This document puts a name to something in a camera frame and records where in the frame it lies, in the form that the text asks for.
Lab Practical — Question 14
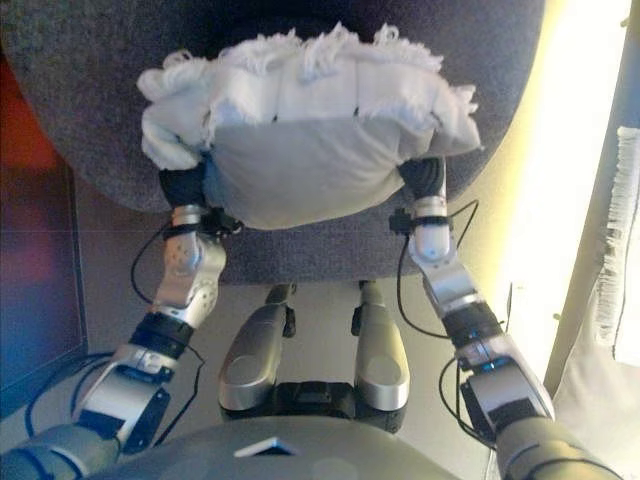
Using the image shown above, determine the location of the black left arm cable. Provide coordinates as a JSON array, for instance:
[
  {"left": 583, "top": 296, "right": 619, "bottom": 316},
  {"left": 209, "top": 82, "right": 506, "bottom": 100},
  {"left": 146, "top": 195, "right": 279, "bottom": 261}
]
[{"left": 24, "top": 219, "right": 206, "bottom": 446}]

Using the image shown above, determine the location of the silver right robot leg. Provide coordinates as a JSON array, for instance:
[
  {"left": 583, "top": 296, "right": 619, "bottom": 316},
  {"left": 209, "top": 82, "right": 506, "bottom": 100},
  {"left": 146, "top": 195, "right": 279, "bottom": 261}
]
[{"left": 351, "top": 280, "right": 412, "bottom": 412}]

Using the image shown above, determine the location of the silver robot torso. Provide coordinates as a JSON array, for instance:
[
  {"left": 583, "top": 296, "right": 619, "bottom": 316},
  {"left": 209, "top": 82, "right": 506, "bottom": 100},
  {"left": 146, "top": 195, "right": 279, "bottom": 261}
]
[{"left": 89, "top": 379, "right": 501, "bottom": 480}]

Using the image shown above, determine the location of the dark left robot hand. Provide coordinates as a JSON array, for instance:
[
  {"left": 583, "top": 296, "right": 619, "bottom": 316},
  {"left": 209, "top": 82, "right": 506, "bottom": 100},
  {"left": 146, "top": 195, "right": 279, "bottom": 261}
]
[{"left": 158, "top": 163, "right": 206, "bottom": 209}]

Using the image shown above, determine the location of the dark right robot hand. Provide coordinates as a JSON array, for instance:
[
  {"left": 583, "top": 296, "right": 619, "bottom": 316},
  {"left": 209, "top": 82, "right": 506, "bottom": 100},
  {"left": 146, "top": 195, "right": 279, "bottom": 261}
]
[{"left": 397, "top": 157, "right": 447, "bottom": 201}]

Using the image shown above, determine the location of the dark reddish cabinet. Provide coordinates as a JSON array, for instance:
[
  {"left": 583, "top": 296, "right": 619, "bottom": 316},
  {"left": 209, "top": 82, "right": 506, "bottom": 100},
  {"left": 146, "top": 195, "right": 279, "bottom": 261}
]
[{"left": 0, "top": 64, "right": 89, "bottom": 401}]

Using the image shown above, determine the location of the silver robot leg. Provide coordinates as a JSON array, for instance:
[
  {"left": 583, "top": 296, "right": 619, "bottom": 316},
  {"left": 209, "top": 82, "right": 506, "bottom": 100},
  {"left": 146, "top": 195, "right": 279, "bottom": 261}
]
[
  {"left": 351, "top": 280, "right": 412, "bottom": 412},
  {"left": 218, "top": 283, "right": 297, "bottom": 411}
]

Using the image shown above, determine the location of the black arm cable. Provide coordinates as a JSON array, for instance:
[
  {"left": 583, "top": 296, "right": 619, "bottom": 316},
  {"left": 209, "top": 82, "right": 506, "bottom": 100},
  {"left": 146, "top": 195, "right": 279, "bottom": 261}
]
[
  {"left": 398, "top": 199, "right": 514, "bottom": 441},
  {"left": 24, "top": 219, "right": 206, "bottom": 446}
]

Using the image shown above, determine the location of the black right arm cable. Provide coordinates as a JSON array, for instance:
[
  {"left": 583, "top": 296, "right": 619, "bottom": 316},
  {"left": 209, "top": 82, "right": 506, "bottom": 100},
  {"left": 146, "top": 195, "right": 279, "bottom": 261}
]
[{"left": 398, "top": 199, "right": 514, "bottom": 441}]

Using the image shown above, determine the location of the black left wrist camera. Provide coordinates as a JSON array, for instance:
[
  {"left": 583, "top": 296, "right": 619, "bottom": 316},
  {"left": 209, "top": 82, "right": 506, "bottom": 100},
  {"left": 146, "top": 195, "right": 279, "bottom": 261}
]
[{"left": 203, "top": 208, "right": 244, "bottom": 235}]

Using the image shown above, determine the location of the grey fabric sofa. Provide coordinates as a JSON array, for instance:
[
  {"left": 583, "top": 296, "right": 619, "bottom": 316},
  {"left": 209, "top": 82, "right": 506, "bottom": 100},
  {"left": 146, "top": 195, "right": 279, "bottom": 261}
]
[{"left": 0, "top": 0, "right": 546, "bottom": 286}]

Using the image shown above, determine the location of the silver left robot leg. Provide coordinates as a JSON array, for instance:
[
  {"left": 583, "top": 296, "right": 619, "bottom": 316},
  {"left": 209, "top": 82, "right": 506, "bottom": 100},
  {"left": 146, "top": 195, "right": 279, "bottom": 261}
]
[{"left": 218, "top": 283, "right": 297, "bottom": 411}]

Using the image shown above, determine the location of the white fringed throw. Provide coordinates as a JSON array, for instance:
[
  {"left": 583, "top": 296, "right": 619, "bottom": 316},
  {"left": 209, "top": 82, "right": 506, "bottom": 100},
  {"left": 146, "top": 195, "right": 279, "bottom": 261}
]
[{"left": 549, "top": 124, "right": 640, "bottom": 480}]

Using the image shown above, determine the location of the white fringed cushion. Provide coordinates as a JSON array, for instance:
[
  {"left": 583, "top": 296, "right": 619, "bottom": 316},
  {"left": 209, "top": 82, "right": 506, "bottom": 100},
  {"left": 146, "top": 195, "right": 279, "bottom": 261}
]
[{"left": 137, "top": 23, "right": 487, "bottom": 231}]

